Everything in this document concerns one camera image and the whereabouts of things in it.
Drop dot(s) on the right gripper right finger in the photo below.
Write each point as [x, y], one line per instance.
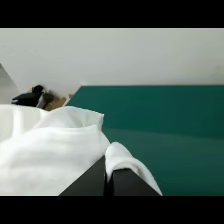
[131, 184]

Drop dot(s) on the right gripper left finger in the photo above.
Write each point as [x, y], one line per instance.
[90, 181]

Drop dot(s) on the white garment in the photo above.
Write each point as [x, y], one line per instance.
[50, 156]

